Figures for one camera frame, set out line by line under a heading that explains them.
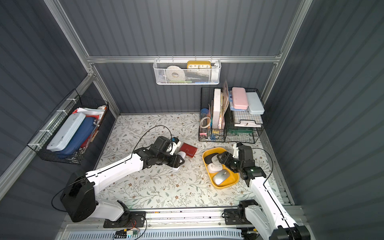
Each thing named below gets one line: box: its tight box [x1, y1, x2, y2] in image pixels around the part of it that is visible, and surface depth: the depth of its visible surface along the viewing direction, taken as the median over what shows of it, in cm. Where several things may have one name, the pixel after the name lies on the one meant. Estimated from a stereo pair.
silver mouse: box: [213, 169, 230, 185], surface depth 89 cm
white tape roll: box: [165, 65, 186, 82], surface depth 86 cm
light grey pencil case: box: [246, 92, 265, 115], surface depth 95 cm
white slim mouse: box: [207, 162, 223, 174], surface depth 90 cm
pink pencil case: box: [231, 87, 249, 110], surface depth 96 cm
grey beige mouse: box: [211, 154, 222, 165], surface depth 91 cm
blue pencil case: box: [54, 116, 96, 156], surface depth 68 cm
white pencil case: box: [46, 112, 86, 152], surface depth 67 cm
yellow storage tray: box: [202, 147, 240, 189], surface depth 89 cm
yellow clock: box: [187, 60, 212, 69], surface depth 90 cm
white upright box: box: [212, 88, 221, 129], surface depth 94 cm
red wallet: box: [180, 142, 198, 158], surface depth 100 cm
